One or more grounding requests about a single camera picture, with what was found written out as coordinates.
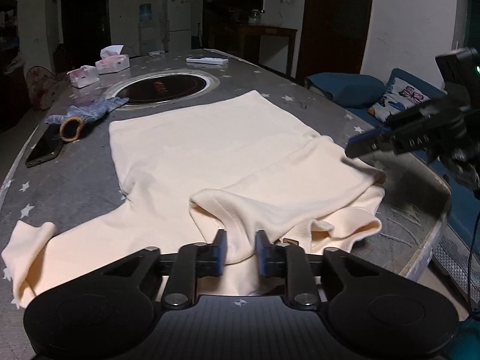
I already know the round induction cooktop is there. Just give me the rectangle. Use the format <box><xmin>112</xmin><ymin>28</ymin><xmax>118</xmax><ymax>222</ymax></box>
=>
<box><xmin>104</xmin><ymin>69</ymin><xmax>221</xmax><ymax>111</ymax></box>

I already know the butterfly pattern pillow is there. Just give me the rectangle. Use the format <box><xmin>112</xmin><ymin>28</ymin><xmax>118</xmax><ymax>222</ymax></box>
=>
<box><xmin>368</xmin><ymin>78</ymin><xmax>430</xmax><ymax>122</ymax></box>

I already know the white remote control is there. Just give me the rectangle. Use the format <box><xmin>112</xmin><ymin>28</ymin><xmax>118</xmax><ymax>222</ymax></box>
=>
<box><xmin>185</xmin><ymin>56</ymin><xmax>229</xmax><ymax>66</ymax></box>

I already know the water dispenser with bottle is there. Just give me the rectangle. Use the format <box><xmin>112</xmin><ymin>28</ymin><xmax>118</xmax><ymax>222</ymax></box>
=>
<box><xmin>138</xmin><ymin>3</ymin><xmax>156</xmax><ymax>55</ymax></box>

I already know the white refrigerator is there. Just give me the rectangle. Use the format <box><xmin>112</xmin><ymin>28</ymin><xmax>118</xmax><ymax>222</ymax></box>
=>
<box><xmin>167</xmin><ymin>0</ymin><xmax>191</xmax><ymax>52</ymax></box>

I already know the blue knit work glove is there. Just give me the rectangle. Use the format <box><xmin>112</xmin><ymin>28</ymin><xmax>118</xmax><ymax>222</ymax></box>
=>
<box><xmin>45</xmin><ymin>97</ymin><xmax>129</xmax><ymax>142</ymax></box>

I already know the small white pink box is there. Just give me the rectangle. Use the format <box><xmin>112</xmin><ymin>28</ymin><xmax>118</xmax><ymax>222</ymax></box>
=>
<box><xmin>67</xmin><ymin>65</ymin><xmax>99</xmax><ymax>89</ymax></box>

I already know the dark wooden side table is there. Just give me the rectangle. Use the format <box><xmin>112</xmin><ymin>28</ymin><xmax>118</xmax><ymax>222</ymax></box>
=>
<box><xmin>239</xmin><ymin>24</ymin><xmax>298</xmax><ymax>77</ymax></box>

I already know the dark wooden door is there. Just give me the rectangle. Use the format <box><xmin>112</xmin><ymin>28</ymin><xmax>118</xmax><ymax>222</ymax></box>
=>
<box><xmin>295</xmin><ymin>0</ymin><xmax>373</xmax><ymax>81</ymax></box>

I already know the small green packet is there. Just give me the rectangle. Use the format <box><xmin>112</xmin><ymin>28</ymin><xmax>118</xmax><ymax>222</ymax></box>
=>
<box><xmin>148</xmin><ymin>49</ymin><xmax>165</xmax><ymax>57</ymax></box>

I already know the dark shelf cabinet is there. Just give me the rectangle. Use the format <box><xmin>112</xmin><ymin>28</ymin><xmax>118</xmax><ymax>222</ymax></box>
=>
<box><xmin>201</xmin><ymin>0</ymin><xmax>264</xmax><ymax>54</ymax></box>

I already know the pink tissue box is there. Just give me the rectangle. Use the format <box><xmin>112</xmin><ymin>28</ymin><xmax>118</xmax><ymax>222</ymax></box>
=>
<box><xmin>95</xmin><ymin>45</ymin><xmax>130</xmax><ymax>75</ymax></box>

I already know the glass kettle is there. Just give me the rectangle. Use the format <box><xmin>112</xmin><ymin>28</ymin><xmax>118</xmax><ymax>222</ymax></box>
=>
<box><xmin>248</xmin><ymin>9</ymin><xmax>263</xmax><ymax>25</ymax></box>

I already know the cream sweatshirt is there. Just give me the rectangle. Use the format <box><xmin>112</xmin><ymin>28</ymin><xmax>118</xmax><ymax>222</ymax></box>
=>
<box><xmin>1</xmin><ymin>91</ymin><xmax>385</xmax><ymax>307</ymax></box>

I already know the black smartphone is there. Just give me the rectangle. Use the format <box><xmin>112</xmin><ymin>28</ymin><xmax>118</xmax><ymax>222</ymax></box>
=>
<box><xmin>25</xmin><ymin>124</ymin><xmax>64</xmax><ymax>168</ymax></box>

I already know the red dotted fabric item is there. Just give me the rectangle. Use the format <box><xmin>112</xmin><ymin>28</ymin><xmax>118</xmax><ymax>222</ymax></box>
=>
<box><xmin>26</xmin><ymin>66</ymin><xmax>68</xmax><ymax>111</ymax></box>

